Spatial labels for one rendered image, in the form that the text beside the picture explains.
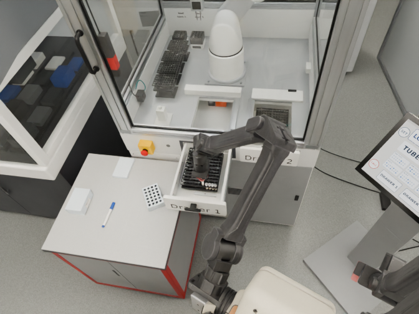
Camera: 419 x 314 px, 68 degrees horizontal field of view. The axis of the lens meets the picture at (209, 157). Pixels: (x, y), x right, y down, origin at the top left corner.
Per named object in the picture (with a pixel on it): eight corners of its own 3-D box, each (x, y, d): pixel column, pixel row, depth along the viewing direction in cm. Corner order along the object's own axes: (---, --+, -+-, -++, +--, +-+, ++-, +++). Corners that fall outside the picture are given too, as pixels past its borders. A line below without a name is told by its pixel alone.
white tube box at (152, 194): (165, 205, 157) (163, 202, 154) (149, 211, 156) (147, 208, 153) (158, 186, 164) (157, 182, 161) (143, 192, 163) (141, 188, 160)
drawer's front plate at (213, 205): (226, 216, 145) (225, 205, 136) (166, 209, 149) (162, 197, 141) (227, 212, 146) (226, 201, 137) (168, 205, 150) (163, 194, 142)
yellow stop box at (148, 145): (153, 156, 167) (149, 147, 161) (140, 154, 168) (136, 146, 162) (155, 148, 170) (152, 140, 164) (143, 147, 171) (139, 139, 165)
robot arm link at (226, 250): (210, 275, 88) (226, 278, 90) (224, 243, 86) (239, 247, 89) (199, 257, 96) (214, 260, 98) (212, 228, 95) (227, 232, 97)
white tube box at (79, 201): (85, 215, 157) (80, 210, 153) (68, 214, 159) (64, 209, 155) (93, 194, 165) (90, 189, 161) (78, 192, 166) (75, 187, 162)
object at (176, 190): (223, 210, 145) (222, 204, 140) (170, 204, 149) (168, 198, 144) (234, 144, 168) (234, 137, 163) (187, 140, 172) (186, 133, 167)
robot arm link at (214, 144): (257, 129, 85) (287, 142, 90) (261, 111, 86) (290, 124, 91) (192, 149, 123) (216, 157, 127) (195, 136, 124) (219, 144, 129)
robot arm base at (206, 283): (185, 285, 90) (220, 309, 86) (195, 261, 89) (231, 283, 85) (197, 276, 98) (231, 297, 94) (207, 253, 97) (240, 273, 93)
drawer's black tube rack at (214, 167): (217, 194, 150) (216, 187, 144) (182, 190, 153) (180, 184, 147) (224, 157, 162) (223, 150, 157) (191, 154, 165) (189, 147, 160)
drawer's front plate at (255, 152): (296, 166, 158) (300, 153, 149) (239, 161, 162) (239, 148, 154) (296, 164, 159) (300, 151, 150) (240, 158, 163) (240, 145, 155)
